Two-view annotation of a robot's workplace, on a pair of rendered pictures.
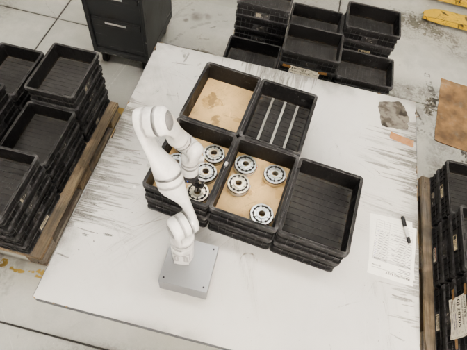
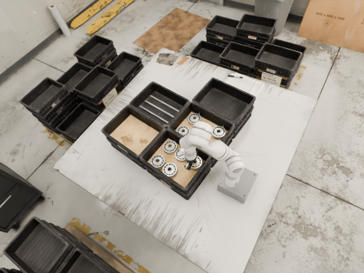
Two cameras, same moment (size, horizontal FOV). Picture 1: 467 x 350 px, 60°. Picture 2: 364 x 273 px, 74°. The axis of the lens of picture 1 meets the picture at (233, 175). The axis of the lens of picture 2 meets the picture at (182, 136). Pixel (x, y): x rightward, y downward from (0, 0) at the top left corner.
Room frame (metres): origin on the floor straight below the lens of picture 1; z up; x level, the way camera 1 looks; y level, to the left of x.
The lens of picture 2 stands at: (0.46, 0.77, 2.38)
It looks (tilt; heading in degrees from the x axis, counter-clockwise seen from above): 58 degrees down; 306
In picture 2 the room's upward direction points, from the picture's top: 11 degrees counter-clockwise
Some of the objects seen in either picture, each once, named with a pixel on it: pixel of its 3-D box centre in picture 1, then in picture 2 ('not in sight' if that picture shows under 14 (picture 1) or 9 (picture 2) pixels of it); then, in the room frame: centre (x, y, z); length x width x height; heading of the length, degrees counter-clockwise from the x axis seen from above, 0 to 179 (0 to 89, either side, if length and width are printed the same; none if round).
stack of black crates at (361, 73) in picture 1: (357, 84); (125, 75); (2.27, -0.78, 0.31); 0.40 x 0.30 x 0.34; 86
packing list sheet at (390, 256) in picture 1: (392, 248); (243, 85); (0.82, -0.80, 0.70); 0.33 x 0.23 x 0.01; 176
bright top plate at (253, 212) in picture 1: (261, 214); (218, 131); (0.80, -0.15, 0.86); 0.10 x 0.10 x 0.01
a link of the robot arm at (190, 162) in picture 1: (191, 154); (190, 144); (0.85, 0.17, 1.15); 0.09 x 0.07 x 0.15; 56
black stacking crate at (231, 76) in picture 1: (221, 104); (135, 133); (1.37, 0.12, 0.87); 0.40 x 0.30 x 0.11; 170
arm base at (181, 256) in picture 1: (182, 246); (232, 176); (0.58, 0.15, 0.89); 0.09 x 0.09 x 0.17; 4
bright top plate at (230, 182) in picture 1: (238, 183); not in sight; (0.93, -0.03, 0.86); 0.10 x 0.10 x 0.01
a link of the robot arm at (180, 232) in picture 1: (181, 230); (234, 166); (0.58, 0.15, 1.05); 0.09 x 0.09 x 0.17; 42
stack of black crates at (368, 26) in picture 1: (363, 43); (100, 62); (2.67, -0.81, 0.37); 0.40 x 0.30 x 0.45; 86
